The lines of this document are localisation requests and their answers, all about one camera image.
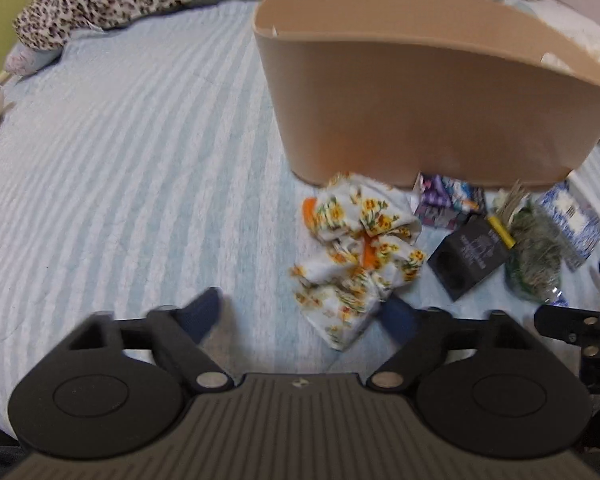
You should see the pink grey pillow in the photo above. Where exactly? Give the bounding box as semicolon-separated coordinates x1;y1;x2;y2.
4;42;61;77

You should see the black small box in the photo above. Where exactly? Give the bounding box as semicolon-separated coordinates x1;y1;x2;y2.
427;216;515;301

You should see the metal keys bunch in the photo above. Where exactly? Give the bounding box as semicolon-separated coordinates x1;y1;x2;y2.
492;181;529;226

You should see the floral yellow white cloth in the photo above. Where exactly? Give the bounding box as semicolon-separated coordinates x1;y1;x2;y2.
290;174;426;351

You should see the clear bag of green herbs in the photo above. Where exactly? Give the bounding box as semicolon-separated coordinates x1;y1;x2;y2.
505;205;568;307

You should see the purple cartoon card box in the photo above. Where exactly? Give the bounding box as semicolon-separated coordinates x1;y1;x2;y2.
414;174;486;231

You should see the tan plastic storage basket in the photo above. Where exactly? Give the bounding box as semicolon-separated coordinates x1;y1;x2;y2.
253;0;600;188

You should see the blue white tissue pack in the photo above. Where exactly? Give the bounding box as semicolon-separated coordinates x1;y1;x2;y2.
534;172;600;271

